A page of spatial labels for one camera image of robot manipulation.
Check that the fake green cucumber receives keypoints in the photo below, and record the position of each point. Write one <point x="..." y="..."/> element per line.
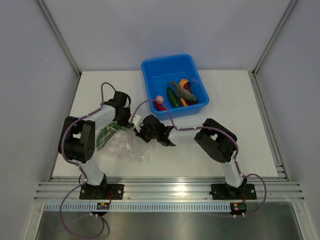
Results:
<point x="172" y="97"/>

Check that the right aluminium frame post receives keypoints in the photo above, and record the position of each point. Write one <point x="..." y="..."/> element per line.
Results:
<point x="275" y="34"/>

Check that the fake egg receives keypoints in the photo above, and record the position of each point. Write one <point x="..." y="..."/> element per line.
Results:
<point x="160" y="99"/>

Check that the blue plastic bin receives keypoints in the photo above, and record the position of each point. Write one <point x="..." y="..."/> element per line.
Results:
<point x="157" y="74"/>

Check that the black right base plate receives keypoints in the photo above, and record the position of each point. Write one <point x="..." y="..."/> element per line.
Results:
<point x="223" y="192"/>

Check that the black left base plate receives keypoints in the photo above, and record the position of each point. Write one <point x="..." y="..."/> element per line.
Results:
<point x="102" y="192"/>

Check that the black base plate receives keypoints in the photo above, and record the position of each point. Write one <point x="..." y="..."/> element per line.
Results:
<point x="223" y="192"/>
<point x="102" y="192"/>

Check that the grey fake fish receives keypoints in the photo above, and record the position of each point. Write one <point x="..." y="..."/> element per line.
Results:
<point x="183" y="93"/>

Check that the fake green onion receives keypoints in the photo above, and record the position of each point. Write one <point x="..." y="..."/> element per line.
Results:
<point x="106" y="133"/>

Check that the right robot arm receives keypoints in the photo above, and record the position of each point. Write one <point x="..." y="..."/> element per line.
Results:
<point x="215" y="140"/>

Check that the aluminium frame post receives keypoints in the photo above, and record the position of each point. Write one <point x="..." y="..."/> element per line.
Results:
<point x="275" y="34"/>
<point x="59" y="37"/>

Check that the clear zip top bag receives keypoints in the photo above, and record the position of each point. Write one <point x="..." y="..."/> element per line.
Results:
<point x="123" y="146"/>

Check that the fake steak slice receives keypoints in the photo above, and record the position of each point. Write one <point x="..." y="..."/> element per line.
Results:
<point x="184" y="83"/>

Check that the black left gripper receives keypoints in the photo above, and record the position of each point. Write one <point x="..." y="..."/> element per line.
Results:
<point x="126" y="123"/>

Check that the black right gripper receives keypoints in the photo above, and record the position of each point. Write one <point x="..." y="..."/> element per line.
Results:
<point x="141" y="133"/>

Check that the aluminium mounting rail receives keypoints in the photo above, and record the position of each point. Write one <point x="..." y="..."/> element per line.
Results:
<point x="177" y="189"/>

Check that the red fake chili pepper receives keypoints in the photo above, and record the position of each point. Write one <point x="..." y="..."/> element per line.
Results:
<point x="159" y="105"/>

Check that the left aluminium frame post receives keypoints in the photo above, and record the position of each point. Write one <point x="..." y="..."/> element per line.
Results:
<point x="59" y="37"/>

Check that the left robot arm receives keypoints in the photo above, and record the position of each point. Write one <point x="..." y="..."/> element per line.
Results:
<point x="77" y="143"/>

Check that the white slotted cable duct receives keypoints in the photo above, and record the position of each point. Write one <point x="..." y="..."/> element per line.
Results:
<point x="148" y="207"/>

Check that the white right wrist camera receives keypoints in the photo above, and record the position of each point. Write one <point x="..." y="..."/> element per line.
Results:
<point x="136" y="121"/>

